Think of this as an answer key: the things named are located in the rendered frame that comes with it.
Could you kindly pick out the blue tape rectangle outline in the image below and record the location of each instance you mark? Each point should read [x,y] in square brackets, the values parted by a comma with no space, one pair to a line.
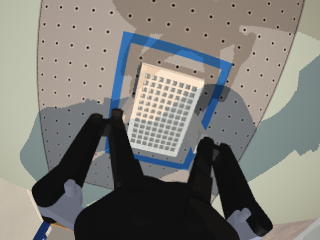
[129,38]

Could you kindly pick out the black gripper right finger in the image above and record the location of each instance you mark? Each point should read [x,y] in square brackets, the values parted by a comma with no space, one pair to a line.
[240,208]

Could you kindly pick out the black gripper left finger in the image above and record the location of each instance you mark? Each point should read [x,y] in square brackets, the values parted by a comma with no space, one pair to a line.
[58,195]

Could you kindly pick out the white well plate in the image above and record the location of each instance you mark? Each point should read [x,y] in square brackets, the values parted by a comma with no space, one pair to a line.
[140,135]

